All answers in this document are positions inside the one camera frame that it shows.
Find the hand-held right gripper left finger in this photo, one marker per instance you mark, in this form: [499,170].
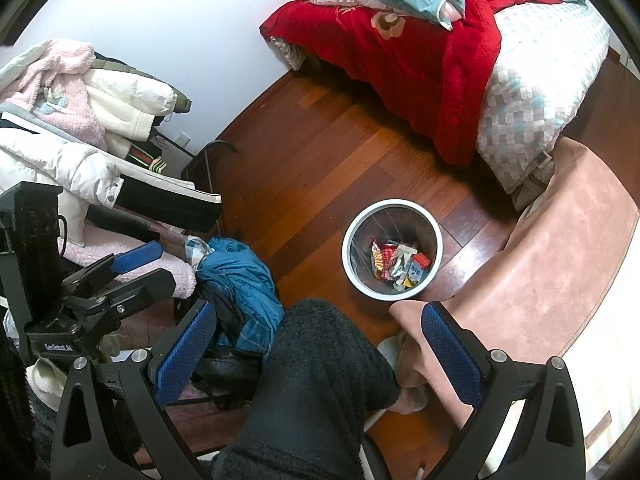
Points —
[185,355]

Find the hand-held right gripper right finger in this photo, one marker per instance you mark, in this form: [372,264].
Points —
[450,355]

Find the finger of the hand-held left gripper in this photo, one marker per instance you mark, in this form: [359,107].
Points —
[150,282]
[137,255]

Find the small yellow packet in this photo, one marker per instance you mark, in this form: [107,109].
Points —
[408,284]

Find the blue white packet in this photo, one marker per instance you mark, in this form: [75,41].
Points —
[414,275]

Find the small red box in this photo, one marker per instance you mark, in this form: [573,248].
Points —
[421,260]

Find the silver white wrapper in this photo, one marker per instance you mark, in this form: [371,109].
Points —
[399,267]

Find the orange snack packet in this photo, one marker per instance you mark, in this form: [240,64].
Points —
[379,260]

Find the red white snack packet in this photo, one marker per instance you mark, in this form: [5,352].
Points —
[391,252]

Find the white rimmed mesh trash bin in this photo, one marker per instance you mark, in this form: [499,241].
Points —
[362,240]

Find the pink fluffy blanket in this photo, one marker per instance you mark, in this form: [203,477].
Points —
[170,272]

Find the black leather bag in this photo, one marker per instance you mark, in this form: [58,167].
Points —
[230,370]

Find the black garment with white trim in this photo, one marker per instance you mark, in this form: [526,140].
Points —
[170,210]

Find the plaid shirt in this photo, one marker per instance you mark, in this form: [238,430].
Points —
[196,251]

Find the white puffer jacket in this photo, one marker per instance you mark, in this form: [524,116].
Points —
[60,165]

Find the blue jacket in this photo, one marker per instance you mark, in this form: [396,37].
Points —
[240,270]

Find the striped knit garment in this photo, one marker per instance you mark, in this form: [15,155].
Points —
[145,160]

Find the person's black fleece pant leg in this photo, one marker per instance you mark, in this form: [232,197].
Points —
[310,385]

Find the pink fleece robe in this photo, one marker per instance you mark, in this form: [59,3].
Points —
[75,115]

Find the cream puffer jacket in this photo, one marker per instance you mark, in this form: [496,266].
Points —
[130,100]

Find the red blanket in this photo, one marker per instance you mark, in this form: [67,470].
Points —
[425,85]

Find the checkered quilt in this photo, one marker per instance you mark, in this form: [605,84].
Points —
[530,90]

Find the white wall outlet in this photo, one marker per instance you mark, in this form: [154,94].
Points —
[183,138]

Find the black metal chair frame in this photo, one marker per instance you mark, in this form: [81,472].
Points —
[215,142]

